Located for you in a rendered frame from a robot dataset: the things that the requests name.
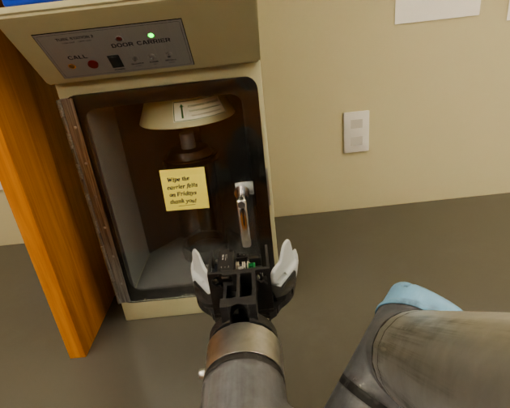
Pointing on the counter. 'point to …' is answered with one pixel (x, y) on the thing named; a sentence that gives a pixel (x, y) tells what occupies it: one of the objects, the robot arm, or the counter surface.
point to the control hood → (235, 14)
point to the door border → (71, 125)
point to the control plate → (139, 39)
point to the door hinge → (87, 196)
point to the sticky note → (184, 189)
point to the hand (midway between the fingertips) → (244, 258)
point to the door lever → (243, 214)
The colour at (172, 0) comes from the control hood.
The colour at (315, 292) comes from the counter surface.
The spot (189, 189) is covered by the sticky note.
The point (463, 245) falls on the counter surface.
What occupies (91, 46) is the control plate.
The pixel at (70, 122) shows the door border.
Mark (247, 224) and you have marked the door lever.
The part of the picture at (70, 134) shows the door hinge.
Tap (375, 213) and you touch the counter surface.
